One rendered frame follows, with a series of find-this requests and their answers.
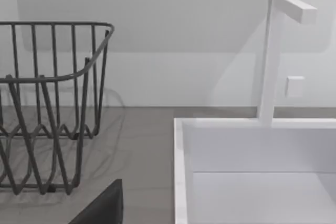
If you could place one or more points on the tall white tap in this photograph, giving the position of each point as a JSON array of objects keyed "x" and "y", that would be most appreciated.
[{"x": 273, "y": 58}]

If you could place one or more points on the white sink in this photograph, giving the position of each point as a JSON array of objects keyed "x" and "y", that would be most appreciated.
[{"x": 252, "y": 171}]

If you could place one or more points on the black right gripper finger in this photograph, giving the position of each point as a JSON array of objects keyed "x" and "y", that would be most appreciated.
[{"x": 107, "y": 205}]

